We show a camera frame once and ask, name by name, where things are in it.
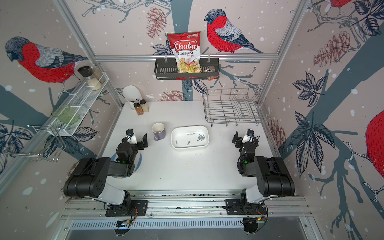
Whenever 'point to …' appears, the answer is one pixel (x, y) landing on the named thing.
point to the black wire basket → (167, 69)
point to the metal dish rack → (231, 105)
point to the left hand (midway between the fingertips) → (140, 131)
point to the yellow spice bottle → (144, 105)
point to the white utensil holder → (132, 95)
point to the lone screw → (187, 134)
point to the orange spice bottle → (138, 109)
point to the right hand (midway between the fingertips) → (243, 131)
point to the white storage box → (185, 137)
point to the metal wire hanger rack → (44, 141)
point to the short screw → (176, 141)
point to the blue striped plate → (138, 164)
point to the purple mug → (159, 131)
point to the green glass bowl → (64, 114)
